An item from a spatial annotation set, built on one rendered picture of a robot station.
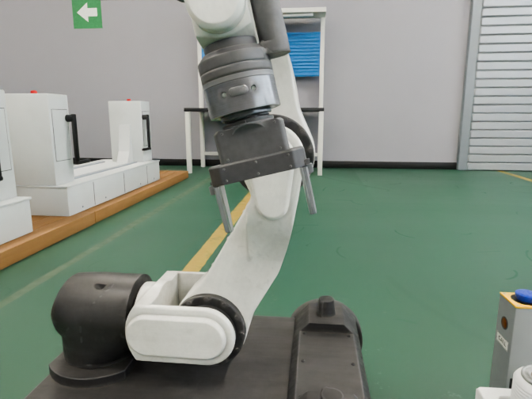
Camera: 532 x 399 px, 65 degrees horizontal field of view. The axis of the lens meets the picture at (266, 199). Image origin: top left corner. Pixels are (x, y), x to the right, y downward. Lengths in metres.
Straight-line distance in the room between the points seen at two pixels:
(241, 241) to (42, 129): 2.14
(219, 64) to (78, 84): 5.94
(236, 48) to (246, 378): 0.63
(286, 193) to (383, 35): 5.06
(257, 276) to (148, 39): 5.40
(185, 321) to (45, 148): 2.11
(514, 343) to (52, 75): 6.25
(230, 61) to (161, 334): 0.52
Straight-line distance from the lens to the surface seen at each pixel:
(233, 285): 0.79
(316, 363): 0.90
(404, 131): 5.65
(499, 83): 5.86
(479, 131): 5.79
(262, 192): 0.68
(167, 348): 0.83
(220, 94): 0.49
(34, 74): 6.76
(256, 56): 0.50
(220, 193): 0.51
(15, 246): 2.28
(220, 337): 0.79
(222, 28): 0.49
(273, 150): 0.50
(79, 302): 0.91
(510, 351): 1.01
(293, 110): 0.71
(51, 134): 2.75
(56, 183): 2.78
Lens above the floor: 0.68
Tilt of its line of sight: 11 degrees down
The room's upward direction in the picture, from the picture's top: straight up
